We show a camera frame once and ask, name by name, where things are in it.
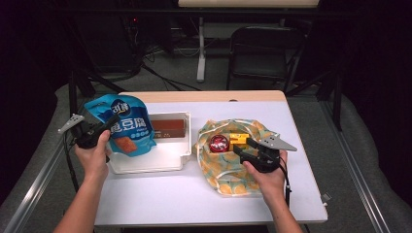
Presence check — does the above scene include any white plastic bin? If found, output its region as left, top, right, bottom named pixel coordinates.
left=106, top=111, right=192, bottom=175

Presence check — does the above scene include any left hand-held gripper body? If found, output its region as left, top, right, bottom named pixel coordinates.
left=57, top=114, right=108, bottom=150

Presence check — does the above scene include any person's left hand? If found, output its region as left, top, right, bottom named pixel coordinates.
left=75, top=130, right=113, bottom=183

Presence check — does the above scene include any brown box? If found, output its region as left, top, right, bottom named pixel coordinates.
left=150, top=118, right=187, bottom=140

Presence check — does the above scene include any person's right hand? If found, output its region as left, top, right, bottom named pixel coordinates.
left=242, top=150, right=289, bottom=202

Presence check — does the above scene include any dark equipment cabinet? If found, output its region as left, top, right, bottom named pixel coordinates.
left=74, top=13, right=144, bottom=74

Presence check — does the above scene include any blue snack pouch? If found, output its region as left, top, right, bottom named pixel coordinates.
left=84, top=93, right=157, bottom=158

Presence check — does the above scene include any black folding chair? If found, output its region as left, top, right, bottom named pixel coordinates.
left=225, top=26, right=307, bottom=93

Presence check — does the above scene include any red round can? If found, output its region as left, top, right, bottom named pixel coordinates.
left=208, top=134, right=231, bottom=154

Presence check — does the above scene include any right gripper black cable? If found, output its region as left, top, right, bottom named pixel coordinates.
left=280, top=163, right=292, bottom=208

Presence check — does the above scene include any beige desk top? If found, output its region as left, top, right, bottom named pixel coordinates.
left=178, top=0, right=320, bottom=9

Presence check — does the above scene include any white desk leg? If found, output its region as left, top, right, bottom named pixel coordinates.
left=195, top=17, right=207, bottom=83

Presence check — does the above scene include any black metal stand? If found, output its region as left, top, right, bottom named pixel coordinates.
left=66, top=69, right=127, bottom=128
left=286, top=69, right=344, bottom=132

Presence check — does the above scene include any yellow drink carton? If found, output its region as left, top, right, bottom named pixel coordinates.
left=228, top=132, right=251, bottom=152

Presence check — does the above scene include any fruit-print cloth bag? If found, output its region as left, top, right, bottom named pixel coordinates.
left=193, top=118, right=281, bottom=197

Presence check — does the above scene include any black floor cable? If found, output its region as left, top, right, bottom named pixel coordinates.
left=140, top=62, right=202, bottom=92

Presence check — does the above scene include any aluminium floor rail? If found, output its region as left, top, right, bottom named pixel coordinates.
left=319, top=96, right=392, bottom=233
left=3, top=96, right=95, bottom=233

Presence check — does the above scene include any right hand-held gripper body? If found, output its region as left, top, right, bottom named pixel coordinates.
left=242, top=134, right=298, bottom=173

